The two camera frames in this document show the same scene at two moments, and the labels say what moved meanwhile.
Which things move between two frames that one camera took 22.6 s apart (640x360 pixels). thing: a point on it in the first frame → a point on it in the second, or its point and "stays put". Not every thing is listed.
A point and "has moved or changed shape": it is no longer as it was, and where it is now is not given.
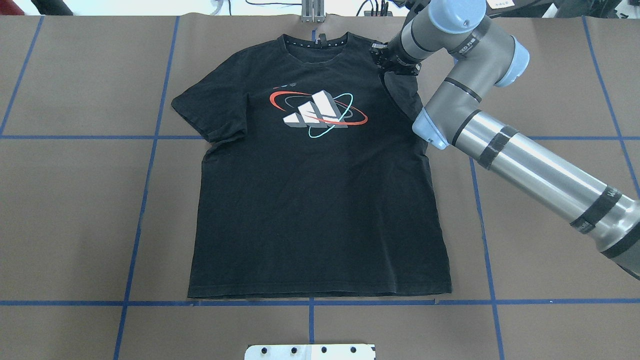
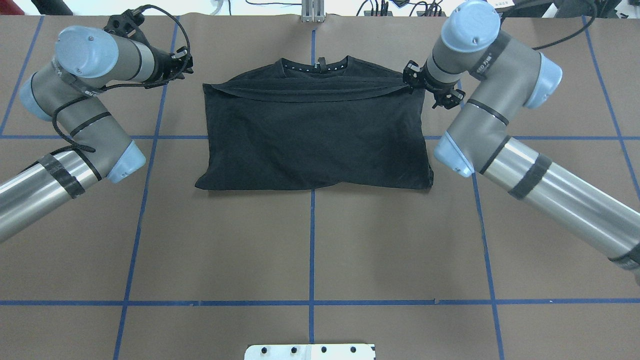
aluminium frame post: (313, 11) stays put
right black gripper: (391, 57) → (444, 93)
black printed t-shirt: (315, 180) has moved or changed shape
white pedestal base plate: (310, 352) stays put
